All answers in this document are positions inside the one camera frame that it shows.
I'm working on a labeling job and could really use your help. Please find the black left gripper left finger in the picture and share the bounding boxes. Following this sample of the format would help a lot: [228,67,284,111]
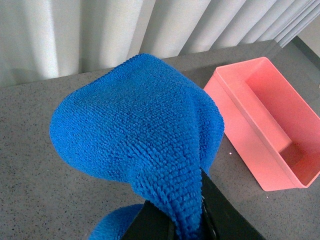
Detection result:
[121,200,178,240]

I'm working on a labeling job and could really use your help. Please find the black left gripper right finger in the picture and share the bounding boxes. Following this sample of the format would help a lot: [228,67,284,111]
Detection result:
[201,170,265,240]

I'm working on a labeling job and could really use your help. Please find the white pleated curtain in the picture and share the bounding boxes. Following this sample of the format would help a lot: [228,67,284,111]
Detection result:
[0,0,320,87]

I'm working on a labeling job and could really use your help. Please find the blue microfiber cloth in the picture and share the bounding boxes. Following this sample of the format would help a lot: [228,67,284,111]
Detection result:
[49,53,225,240]

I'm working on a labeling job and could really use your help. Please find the pink plastic bin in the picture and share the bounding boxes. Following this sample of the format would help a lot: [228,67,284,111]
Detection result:
[204,57,320,192]

